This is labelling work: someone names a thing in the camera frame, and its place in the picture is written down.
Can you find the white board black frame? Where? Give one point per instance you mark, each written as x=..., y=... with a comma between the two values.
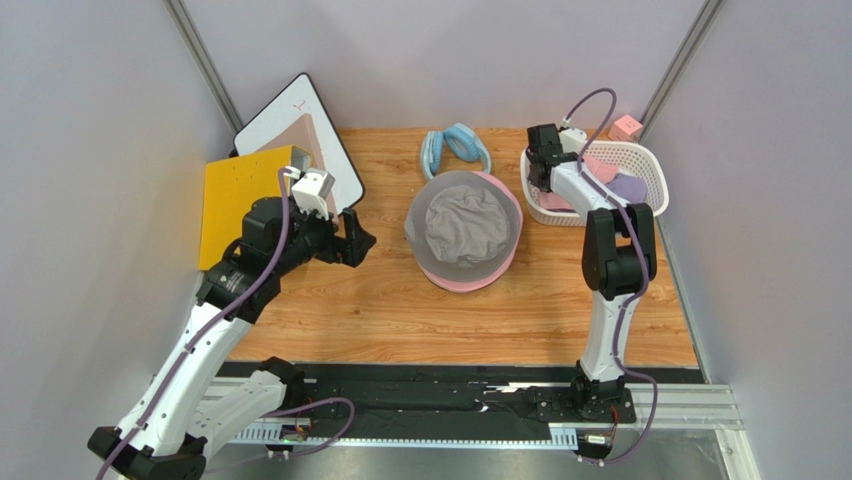
x=297, y=116

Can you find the lavender cloth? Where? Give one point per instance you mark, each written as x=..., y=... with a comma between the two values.
x=630, y=188

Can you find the grey hat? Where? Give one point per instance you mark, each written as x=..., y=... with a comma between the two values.
x=466, y=226

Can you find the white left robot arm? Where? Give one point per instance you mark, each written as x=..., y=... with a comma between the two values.
x=167, y=434

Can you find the small pink box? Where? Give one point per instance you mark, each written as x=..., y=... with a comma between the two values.
x=625, y=129

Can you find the yellow binder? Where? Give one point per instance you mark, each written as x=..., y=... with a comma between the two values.
x=232, y=186

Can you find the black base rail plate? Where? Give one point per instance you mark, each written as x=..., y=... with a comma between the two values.
x=440, y=402

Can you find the light blue headphones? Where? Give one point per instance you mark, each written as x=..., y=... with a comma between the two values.
x=465, y=144

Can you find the white perforated plastic basket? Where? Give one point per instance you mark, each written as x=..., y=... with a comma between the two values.
x=631, y=158

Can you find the pink cloth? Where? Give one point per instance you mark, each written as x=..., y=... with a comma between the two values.
x=604, y=172

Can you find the pink bucket hat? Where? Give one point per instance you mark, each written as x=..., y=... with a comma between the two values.
x=499, y=266

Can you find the pink brown folder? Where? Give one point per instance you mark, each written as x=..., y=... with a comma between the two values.
x=299, y=131

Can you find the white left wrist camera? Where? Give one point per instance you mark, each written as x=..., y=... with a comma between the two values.
x=310, y=190

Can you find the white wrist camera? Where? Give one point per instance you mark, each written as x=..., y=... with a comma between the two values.
x=310, y=190
x=572, y=138

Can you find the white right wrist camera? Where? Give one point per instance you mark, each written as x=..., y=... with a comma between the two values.
x=572, y=138

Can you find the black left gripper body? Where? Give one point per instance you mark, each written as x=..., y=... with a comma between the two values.
x=319, y=237

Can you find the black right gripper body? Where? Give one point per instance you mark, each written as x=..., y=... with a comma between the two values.
x=540, y=158

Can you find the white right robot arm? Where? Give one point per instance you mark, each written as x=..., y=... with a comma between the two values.
x=618, y=262

